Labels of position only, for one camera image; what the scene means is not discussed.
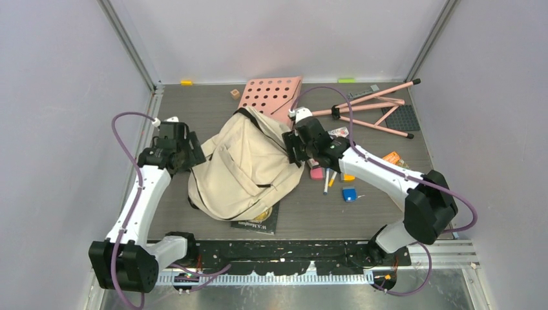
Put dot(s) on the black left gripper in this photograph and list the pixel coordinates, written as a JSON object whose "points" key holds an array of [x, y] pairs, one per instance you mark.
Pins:
{"points": [[196, 156]]}

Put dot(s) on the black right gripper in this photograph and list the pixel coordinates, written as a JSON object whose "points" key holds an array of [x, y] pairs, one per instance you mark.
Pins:
{"points": [[291, 140]]}

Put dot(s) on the beige canvas backpack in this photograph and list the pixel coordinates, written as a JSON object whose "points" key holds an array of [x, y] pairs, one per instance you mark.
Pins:
{"points": [[246, 169]]}

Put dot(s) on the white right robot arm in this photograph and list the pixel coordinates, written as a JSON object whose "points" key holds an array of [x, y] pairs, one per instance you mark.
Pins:
{"points": [[425, 200]]}

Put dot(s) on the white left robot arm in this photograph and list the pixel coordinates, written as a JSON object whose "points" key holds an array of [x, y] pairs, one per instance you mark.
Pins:
{"points": [[124, 260]]}

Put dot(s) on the pink eraser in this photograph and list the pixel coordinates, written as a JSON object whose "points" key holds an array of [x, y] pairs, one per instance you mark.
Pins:
{"points": [[316, 171]]}

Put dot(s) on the white blue marker pen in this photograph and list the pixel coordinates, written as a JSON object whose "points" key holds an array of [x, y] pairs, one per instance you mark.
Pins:
{"points": [[326, 181]]}

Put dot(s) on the floral little women book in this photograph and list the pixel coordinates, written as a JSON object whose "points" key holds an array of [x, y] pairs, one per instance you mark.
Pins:
{"points": [[339, 132]]}

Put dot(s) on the orange yellow eraser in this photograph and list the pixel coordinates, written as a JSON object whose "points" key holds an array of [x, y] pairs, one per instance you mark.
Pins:
{"points": [[347, 178]]}

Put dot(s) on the pink perforated music stand tray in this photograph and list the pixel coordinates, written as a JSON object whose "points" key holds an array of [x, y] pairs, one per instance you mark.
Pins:
{"points": [[272, 97]]}

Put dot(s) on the pink folding tripod stand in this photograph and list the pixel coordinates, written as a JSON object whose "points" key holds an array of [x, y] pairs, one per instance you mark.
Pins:
{"points": [[375, 100]]}

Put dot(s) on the blue eraser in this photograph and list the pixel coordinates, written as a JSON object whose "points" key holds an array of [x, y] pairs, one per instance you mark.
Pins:
{"points": [[349, 194]]}

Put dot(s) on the small wooden cube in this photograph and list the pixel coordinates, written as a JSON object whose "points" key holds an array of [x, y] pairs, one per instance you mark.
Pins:
{"points": [[235, 94]]}

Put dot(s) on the black moon and sixpence book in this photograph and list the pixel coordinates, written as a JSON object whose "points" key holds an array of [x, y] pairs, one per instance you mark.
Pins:
{"points": [[265, 223]]}

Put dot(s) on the yellow block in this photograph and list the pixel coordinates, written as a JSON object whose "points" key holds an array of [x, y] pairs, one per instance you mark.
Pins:
{"points": [[186, 83]]}

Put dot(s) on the green block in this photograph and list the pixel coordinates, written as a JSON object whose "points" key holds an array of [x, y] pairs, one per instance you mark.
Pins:
{"points": [[346, 80]]}

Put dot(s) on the orange treehouse book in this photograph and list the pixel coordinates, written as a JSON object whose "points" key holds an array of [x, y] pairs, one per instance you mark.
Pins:
{"points": [[395, 159]]}

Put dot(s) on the grey lego strip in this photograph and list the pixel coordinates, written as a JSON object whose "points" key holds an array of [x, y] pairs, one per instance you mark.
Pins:
{"points": [[360, 94]]}

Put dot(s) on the dark grey lego baseplate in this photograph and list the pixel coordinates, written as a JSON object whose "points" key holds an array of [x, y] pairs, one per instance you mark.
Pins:
{"points": [[403, 119]]}

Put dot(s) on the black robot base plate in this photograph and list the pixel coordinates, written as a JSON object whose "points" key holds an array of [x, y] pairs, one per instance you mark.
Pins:
{"points": [[289, 257]]}

